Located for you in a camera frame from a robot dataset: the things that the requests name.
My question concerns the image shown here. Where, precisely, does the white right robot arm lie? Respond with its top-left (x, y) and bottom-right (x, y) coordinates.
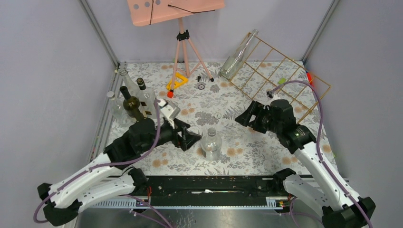
top-left (235, 99), bottom-right (376, 228)

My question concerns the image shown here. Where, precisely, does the floral table cloth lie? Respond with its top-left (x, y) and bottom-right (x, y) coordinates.
top-left (105, 61), bottom-right (336, 177)

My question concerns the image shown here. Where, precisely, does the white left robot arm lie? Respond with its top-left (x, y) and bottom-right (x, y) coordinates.
top-left (37, 118), bottom-right (201, 227)

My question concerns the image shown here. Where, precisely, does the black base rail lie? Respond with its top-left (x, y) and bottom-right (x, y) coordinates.
top-left (130, 176), bottom-right (291, 208)

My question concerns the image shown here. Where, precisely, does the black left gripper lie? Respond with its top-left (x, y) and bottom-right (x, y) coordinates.
top-left (141, 117), bottom-right (202, 153)

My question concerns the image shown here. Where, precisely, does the short clear glass bottle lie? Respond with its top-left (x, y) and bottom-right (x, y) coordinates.
top-left (106, 91), bottom-right (133, 126)

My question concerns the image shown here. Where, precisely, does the tall clear glass bottle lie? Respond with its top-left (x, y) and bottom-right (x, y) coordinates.
top-left (219, 29), bottom-right (259, 80)

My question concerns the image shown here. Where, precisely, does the red cube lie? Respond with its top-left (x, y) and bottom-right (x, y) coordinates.
top-left (167, 91), bottom-right (174, 98)

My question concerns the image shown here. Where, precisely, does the yellow triangle frame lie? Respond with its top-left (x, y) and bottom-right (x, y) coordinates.
top-left (166, 73), bottom-right (189, 90)

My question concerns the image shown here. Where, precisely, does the dark green wine bottle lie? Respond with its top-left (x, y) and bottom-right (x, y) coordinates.
top-left (119, 86), bottom-right (145, 121)

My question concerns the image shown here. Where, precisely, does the clear bottle black cap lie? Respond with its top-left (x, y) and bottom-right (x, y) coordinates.
top-left (136, 77), bottom-right (156, 119)

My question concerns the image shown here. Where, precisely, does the clear bottle silver cap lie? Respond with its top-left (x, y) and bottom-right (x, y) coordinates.
top-left (201, 127), bottom-right (222, 161)

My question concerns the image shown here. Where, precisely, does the frosted champagne bottle dark label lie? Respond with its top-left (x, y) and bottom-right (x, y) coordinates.
top-left (119, 69), bottom-right (140, 97)

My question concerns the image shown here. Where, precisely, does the pink music stand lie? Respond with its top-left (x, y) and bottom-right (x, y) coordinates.
top-left (127, 0), bottom-right (225, 92)

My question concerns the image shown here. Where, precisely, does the gold wire wine rack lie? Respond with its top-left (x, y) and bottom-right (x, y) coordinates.
top-left (229, 35), bottom-right (331, 124)

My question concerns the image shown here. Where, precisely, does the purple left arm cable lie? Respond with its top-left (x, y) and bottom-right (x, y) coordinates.
top-left (33, 99), bottom-right (174, 228)

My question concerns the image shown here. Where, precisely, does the green sticky note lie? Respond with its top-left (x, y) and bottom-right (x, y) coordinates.
top-left (278, 78), bottom-right (287, 85)

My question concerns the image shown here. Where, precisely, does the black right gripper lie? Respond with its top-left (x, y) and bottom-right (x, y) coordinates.
top-left (234, 100), bottom-right (281, 134)

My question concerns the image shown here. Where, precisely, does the red object behind rack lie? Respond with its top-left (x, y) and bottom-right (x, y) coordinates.
top-left (306, 72), bottom-right (314, 87)

